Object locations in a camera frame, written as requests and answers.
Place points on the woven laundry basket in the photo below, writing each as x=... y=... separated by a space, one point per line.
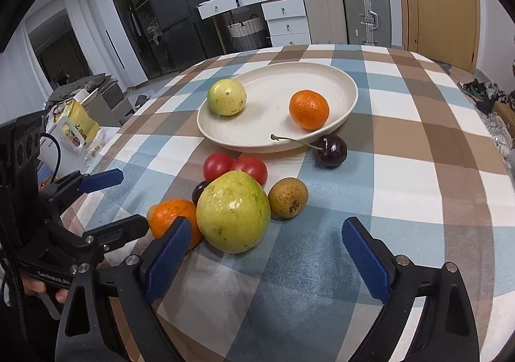
x=246 y=34

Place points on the dark glass cabinet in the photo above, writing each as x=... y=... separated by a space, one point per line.
x=128 y=15

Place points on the checkered tablecloth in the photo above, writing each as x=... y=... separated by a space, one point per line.
x=402 y=185

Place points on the white drawer desk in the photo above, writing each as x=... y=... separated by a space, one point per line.
x=285 y=13

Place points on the orange mandarin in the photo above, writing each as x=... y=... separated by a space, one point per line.
x=169 y=218
x=309 y=109

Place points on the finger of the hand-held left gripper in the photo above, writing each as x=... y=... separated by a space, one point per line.
x=118 y=231
x=102 y=179

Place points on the person's left hand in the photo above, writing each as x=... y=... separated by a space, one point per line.
x=40 y=287

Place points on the red tomato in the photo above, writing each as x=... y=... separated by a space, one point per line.
x=215 y=166
x=251 y=169

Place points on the dark plum behind guava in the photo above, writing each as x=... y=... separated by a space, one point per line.
x=199 y=192

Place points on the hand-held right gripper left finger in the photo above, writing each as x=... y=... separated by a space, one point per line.
x=169 y=251

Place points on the grey cloth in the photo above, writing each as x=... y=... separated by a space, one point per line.
x=84 y=84

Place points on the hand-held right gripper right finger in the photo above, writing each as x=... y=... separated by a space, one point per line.
x=366 y=261

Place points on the cream round plate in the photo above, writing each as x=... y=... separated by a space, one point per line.
x=265 y=104

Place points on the dark grey refrigerator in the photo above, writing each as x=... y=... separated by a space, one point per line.
x=177 y=3

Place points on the dark red cherry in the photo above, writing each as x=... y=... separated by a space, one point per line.
x=330 y=150

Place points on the small yellow-green round fruit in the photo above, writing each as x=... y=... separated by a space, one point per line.
x=226 y=97

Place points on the silver suitcase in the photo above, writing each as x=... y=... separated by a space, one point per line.
x=366 y=11

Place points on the beige suitcase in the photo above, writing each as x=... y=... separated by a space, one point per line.
x=322 y=9

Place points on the wooden door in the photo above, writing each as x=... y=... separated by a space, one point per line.
x=438 y=3

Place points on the shoes on floor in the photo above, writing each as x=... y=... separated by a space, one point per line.
x=478 y=90

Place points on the yellow snack bag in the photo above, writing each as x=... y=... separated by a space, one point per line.
x=78 y=120

